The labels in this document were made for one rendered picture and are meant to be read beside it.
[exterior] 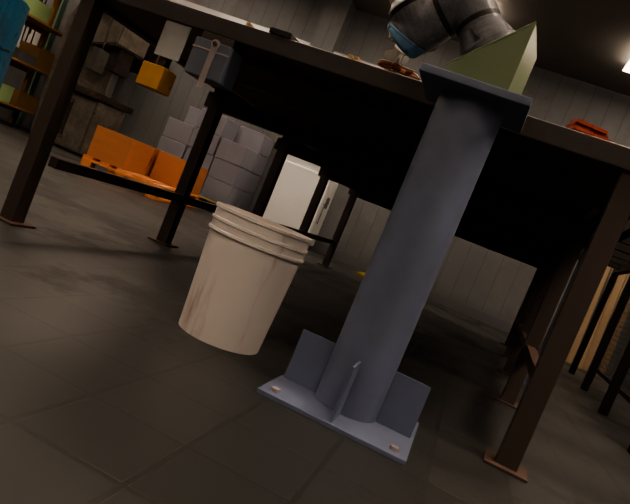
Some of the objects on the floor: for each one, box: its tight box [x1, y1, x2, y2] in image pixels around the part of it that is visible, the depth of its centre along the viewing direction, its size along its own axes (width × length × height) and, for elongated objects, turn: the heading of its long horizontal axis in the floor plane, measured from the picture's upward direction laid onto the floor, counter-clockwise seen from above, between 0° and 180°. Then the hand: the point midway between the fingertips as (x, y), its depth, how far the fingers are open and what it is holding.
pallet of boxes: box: [156, 106, 275, 211], centre depth 756 cm, size 109×74×108 cm
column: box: [256, 62, 533, 466], centre depth 159 cm, size 38×38×87 cm
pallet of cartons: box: [80, 125, 208, 208], centre depth 629 cm, size 121×83×44 cm
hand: (398, 70), depth 207 cm, fingers open, 14 cm apart
